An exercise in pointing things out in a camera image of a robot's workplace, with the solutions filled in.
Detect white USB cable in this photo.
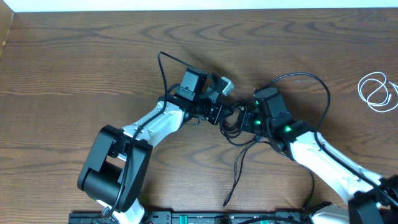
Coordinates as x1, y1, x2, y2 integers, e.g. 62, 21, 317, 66
357, 72, 398, 113

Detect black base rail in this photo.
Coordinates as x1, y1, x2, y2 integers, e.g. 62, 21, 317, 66
68, 210, 315, 224

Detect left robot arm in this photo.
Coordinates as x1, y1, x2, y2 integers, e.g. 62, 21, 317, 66
77, 67, 234, 223

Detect thick black USB cable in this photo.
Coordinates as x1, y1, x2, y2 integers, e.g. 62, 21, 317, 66
219, 99, 259, 147

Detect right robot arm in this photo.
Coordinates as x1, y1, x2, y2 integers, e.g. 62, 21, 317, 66
238, 87, 397, 223

